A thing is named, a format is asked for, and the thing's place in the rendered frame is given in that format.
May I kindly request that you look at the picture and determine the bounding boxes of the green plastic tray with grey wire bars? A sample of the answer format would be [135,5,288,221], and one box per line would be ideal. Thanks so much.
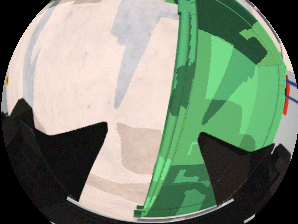
[133,0,287,222]

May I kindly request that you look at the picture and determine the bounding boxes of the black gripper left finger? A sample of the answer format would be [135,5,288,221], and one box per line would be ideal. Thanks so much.
[19,119,108,202]

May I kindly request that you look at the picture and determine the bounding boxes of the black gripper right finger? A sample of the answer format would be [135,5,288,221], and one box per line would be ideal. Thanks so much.
[197,132,275,206]

